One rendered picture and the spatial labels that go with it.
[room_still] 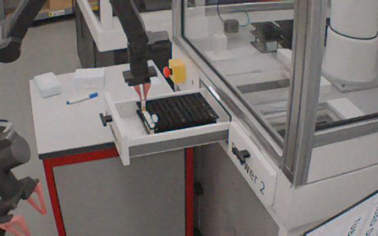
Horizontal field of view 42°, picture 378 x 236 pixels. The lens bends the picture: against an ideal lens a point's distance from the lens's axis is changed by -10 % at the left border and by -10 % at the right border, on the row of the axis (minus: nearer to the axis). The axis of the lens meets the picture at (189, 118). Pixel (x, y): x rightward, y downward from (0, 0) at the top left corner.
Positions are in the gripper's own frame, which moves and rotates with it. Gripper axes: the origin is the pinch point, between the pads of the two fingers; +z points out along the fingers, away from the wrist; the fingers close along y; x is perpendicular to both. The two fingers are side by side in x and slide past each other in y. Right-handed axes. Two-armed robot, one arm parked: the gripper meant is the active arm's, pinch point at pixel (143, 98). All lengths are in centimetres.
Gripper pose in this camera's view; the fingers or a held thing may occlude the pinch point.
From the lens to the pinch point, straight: 167.1
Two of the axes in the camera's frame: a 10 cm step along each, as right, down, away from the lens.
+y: 9.7, -1.9, 1.7
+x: -2.4, -4.7, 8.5
